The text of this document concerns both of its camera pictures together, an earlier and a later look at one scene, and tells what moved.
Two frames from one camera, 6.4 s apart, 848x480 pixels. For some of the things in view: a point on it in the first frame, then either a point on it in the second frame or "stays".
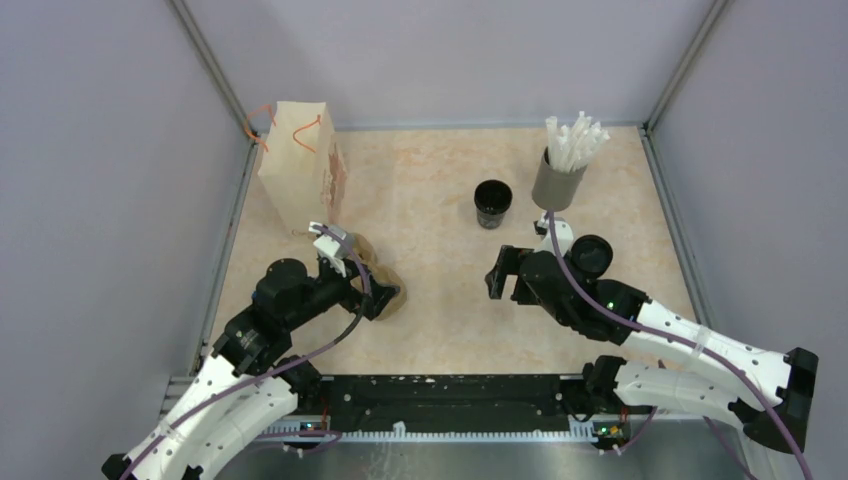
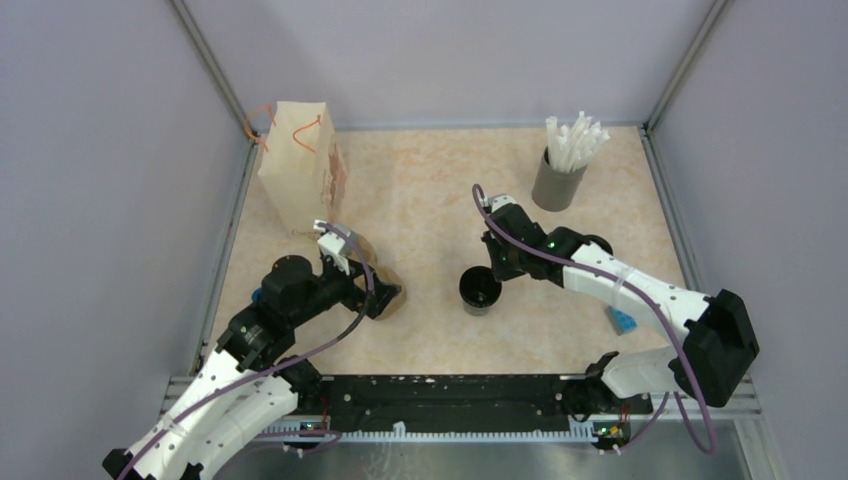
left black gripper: x=352 y=295 stays
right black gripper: x=507 y=264 → x=493 y=244
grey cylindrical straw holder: x=554 y=190 stays
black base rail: x=459 y=402 stays
